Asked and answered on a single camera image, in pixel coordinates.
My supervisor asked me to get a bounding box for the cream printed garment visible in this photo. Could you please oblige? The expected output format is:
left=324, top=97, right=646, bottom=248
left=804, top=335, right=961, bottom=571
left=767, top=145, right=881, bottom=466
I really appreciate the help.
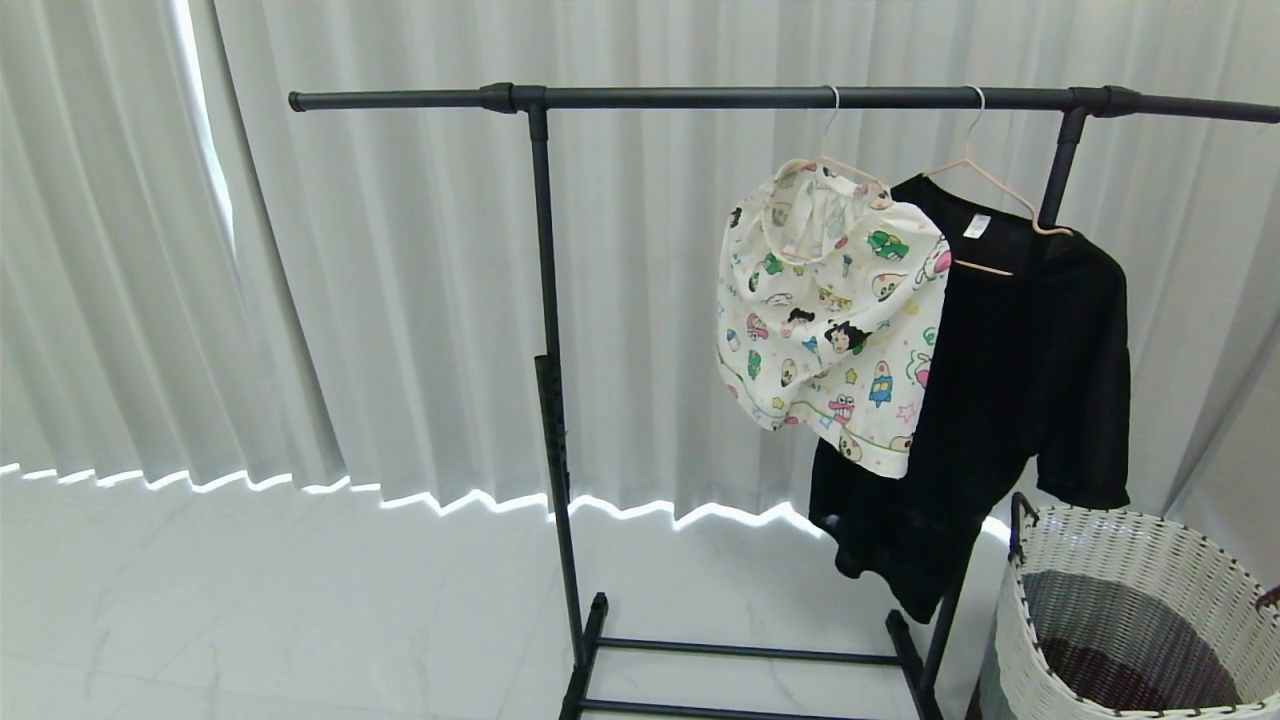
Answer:
left=716, top=158, right=953, bottom=480

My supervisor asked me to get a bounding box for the pink clothes hanger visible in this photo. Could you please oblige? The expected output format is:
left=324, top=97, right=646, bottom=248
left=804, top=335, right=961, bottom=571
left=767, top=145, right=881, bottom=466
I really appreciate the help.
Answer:
left=770, top=85, right=896, bottom=266
left=922, top=85, right=1076, bottom=278

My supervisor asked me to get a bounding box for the black garment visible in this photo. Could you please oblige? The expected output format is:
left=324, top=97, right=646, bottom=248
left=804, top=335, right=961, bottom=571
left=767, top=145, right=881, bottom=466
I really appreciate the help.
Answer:
left=808, top=175, right=1133, bottom=624

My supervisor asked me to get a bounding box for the black clothes rack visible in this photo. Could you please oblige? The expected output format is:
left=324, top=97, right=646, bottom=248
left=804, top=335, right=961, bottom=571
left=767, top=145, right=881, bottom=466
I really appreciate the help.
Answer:
left=288, top=82, right=1280, bottom=720

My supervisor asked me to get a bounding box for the white laundry basket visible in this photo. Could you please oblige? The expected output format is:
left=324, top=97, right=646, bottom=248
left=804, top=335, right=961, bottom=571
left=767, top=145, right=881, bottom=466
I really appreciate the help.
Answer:
left=975, top=490, right=1280, bottom=720

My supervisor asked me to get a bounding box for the white curtain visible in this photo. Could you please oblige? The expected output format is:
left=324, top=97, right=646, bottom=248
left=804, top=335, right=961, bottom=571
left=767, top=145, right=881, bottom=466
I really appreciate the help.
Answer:
left=0, top=0, right=1280, bottom=531

